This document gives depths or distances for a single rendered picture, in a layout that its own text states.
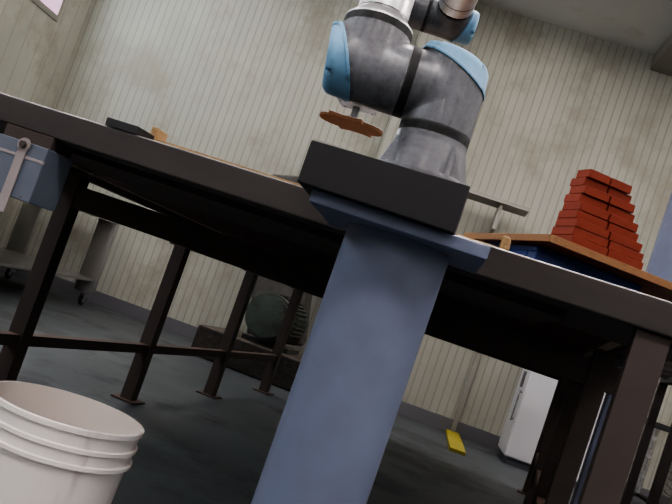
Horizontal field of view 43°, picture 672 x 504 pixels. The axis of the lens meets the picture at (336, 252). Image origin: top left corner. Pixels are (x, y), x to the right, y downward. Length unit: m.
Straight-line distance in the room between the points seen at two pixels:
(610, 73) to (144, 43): 4.35
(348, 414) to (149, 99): 7.25
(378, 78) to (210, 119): 6.86
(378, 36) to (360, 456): 0.64
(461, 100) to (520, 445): 5.68
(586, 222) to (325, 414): 1.31
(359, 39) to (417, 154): 0.20
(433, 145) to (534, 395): 5.63
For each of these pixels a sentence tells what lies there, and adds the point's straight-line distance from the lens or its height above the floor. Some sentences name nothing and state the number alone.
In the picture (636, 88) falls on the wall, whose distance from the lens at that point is 8.19.
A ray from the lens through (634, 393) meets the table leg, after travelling 1.56.
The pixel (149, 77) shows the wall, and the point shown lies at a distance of 8.45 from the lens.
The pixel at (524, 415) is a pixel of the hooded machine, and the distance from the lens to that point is 6.87.
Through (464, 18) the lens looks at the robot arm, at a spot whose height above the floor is 1.36.
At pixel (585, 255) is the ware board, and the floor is 1.02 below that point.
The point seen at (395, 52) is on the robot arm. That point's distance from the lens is 1.36.
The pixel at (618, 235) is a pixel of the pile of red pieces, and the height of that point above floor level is 1.16.
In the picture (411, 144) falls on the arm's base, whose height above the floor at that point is 0.99.
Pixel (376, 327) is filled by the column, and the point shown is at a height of 0.71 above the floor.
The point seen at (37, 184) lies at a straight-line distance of 1.87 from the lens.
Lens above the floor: 0.72
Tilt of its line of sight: 3 degrees up
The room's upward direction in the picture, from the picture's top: 19 degrees clockwise
